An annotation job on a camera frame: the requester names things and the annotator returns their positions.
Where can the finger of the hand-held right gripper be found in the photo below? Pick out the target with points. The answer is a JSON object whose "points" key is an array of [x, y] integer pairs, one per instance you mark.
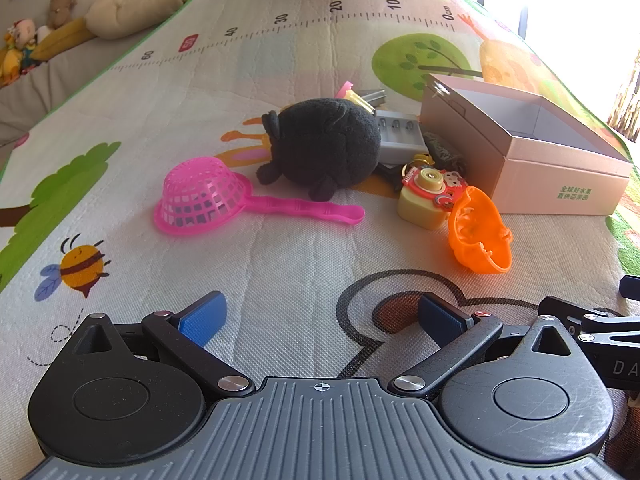
{"points": [[630, 287], [575, 312]]}

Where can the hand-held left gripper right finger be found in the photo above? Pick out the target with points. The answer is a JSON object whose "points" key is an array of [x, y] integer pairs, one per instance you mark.
{"points": [[442, 317]]}

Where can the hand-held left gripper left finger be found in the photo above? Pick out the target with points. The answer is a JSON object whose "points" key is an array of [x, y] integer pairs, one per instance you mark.
{"points": [[202, 317]]}

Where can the orange plastic toy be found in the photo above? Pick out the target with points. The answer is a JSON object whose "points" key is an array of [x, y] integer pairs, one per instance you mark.
{"points": [[475, 240]]}

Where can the yellow toy camera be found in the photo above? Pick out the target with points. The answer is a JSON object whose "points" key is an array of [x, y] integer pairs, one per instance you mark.
{"points": [[425, 205]]}

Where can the pink plastic toy strainer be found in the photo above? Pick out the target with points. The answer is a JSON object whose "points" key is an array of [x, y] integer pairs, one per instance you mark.
{"points": [[200, 195]]}

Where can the white cardboard box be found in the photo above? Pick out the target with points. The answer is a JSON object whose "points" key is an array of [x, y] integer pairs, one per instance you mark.
{"points": [[550, 180]]}

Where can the shiny plastic packet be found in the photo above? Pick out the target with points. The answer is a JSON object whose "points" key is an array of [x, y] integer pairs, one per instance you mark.
{"points": [[442, 152]]}

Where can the grey battery charger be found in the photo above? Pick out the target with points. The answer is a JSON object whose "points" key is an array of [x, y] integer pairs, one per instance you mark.
{"points": [[400, 147]]}

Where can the black plush toy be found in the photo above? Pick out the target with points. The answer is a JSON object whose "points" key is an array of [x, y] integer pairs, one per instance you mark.
{"points": [[330, 140]]}

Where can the silver metal tin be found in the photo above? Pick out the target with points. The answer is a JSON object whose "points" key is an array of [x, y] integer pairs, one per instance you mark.
{"points": [[372, 96]]}

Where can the yellow and pink toy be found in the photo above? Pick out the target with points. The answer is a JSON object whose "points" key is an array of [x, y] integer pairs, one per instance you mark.
{"points": [[350, 94]]}

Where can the potted plant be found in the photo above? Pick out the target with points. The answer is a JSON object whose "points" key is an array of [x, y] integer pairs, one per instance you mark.
{"points": [[625, 105]]}

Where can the printed cartoon play mat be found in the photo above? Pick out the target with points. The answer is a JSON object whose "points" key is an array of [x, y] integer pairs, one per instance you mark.
{"points": [[300, 85]]}

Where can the grey sofa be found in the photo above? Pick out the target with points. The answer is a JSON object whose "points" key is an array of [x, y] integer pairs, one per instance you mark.
{"points": [[50, 85]]}

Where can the yellow cushion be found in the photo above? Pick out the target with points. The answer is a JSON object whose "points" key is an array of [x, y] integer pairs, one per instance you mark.
{"points": [[60, 40]]}

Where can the yellow plush toy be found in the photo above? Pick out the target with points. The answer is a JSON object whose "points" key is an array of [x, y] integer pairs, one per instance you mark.
{"points": [[10, 62]]}

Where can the cream pillow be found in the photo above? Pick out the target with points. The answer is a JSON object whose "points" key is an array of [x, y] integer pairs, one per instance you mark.
{"points": [[135, 5]]}

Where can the colourful plush doll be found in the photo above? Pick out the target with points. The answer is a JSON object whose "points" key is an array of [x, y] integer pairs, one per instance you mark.
{"points": [[22, 32]]}

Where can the brown plush bear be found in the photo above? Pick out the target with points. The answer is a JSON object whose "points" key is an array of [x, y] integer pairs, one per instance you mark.
{"points": [[62, 7]]}

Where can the dark furniture frame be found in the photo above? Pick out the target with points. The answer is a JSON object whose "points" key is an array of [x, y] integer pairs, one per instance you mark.
{"points": [[524, 15]]}

